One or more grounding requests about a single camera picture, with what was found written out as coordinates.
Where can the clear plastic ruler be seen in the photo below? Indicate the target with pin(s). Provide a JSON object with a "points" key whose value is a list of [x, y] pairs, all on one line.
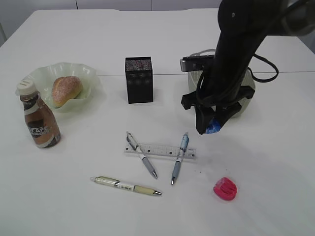
{"points": [[168, 151]]}

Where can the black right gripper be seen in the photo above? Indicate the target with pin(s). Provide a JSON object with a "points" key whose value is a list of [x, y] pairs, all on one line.
{"points": [[227, 106]]}

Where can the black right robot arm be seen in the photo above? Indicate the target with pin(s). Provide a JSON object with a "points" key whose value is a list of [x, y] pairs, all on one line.
{"points": [[226, 83]]}

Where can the blue pencil sharpener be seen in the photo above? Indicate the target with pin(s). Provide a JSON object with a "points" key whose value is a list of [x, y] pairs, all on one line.
{"points": [[213, 126]]}

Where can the cream white pen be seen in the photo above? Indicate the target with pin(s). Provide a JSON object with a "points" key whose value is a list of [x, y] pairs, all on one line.
{"points": [[125, 186]]}

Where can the brown coffee bottle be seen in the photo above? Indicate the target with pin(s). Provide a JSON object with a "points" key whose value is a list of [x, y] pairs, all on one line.
{"points": [[39, 119]]}

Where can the grey-green woven plastic basket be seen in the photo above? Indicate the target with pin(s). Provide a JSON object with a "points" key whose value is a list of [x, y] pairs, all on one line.
{"points": [[193, 78]]}

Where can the pink pencil sharpener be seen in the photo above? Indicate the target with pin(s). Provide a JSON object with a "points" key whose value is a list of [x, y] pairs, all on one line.
{"points": [[225, 189]]}

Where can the pale green wavy plate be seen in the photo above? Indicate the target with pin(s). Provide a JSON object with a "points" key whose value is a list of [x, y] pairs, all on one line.
{"points": [[44, 78]]}

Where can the blue-grey pen right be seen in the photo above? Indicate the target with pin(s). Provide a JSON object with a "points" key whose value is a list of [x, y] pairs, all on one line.
{"points": [[180, 156]]}

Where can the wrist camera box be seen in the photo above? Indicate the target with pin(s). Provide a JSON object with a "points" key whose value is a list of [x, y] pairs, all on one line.
{"points": [[196, 63]]}

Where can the sugared bread roll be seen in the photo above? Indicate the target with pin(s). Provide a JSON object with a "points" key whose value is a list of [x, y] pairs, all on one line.
{"points": [[65, 88]]}

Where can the grey pen left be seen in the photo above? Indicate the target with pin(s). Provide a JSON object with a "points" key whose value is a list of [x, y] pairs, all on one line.
{"points": [[136, 147]]}

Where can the black mesh pen holder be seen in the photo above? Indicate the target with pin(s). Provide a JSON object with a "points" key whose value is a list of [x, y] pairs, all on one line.
{"points": [[139, 79]]}

